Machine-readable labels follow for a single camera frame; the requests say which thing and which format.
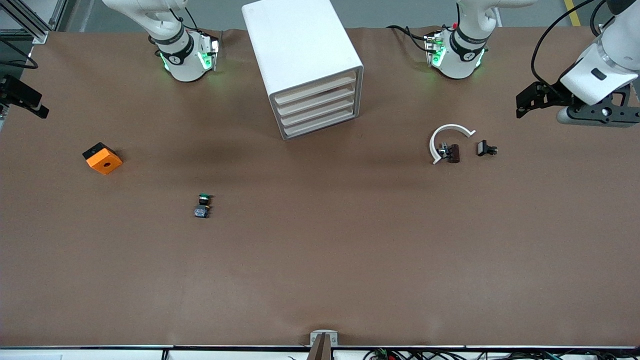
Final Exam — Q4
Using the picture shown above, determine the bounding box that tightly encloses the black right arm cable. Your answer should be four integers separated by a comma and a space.
0, 37, 39, 70

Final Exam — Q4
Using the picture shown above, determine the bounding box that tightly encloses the grey metal mount bracket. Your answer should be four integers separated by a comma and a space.
310, 330, 339, 347

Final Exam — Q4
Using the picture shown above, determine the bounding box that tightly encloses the small brown component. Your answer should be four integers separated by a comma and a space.
439, 143, 461, 164

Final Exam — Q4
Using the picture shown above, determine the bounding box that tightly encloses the brown beam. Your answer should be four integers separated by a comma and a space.
306, 334, 333, 360

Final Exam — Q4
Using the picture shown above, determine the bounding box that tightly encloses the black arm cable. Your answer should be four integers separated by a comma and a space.
531, 0, 608, 98
0, 37, 39, 70

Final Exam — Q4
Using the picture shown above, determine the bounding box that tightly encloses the aluminium frame profile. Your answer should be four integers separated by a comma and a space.
0, 0, 51, 45
47, 0, 77, 32

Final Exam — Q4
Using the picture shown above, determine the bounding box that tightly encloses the white table edge rail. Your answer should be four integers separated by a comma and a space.
0, 345, 640, 360

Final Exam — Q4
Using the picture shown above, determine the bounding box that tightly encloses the brown table mat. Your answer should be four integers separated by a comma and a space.
0, 26, 640, 348

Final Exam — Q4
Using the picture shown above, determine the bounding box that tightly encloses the orange box with hole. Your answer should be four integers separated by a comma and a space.
82, 142, 123, 176

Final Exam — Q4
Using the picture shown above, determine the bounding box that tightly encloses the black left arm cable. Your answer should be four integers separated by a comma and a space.
531, 0, 608, 98

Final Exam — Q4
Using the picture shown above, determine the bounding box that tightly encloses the green push button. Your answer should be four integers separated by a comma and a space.
193, 193, 213, 219

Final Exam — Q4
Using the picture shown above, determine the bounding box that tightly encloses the white curved plastic piece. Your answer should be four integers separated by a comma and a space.
430, 123, 477, 166

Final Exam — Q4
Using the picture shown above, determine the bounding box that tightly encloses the black base cable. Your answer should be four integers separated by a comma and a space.
167, 4, 202, 34
386, 25, 437, 54

